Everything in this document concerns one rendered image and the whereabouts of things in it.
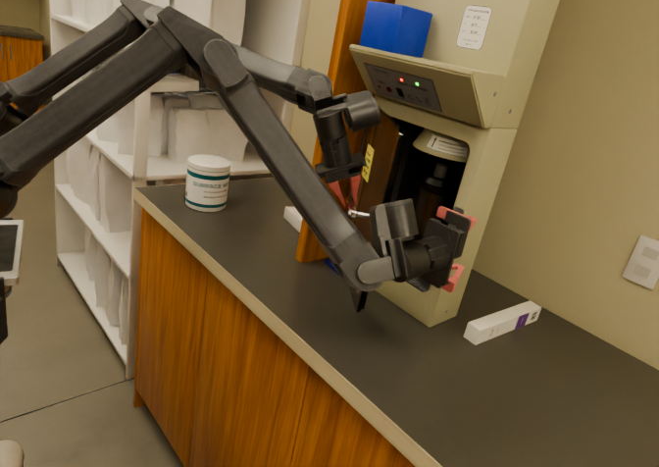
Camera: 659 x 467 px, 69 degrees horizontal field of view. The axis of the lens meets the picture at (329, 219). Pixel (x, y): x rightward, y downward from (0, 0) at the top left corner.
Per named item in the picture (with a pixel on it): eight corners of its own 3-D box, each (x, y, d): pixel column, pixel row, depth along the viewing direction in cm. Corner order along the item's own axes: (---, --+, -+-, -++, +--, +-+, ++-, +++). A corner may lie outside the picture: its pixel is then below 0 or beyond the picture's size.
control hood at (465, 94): (374, 92, 116) (383, 49, 112) (491, 129, 94) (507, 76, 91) (339, 89, 108) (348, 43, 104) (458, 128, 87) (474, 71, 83)
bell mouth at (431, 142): (441, 141, 125) (446, 120, 123) (501, 162, 114) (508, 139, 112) (397, 141, 114) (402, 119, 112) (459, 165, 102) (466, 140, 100)
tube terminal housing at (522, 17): (396, 250, 149) (467, -22, 121) (486, 303, 128) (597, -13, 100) (337, 265, 133) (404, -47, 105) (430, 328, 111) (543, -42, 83)
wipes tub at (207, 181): (214, 195, 164) (218, 153, 159) (233, 210, 155) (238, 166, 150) (177, 198, 155) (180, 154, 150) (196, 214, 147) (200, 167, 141)
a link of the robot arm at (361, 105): (309, 103, 103) (306, 77, 95) (360, 88, 103) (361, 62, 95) (326, 150, 99) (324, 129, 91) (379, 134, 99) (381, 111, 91)
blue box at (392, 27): (388, 50, 110) (398, 8, 107) (423, 58, 103) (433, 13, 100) (358, 45, 103) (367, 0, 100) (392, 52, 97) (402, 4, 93)
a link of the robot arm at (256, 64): (157, 54, 109) (137, 20, 99) (171, 35, 111) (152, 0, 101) (326, 125, 101) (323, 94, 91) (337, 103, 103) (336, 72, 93)
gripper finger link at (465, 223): (494, 213, 84) (465, 221, 78) (483, 250, 87) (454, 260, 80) (462, 200, 88) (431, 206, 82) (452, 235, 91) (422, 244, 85)
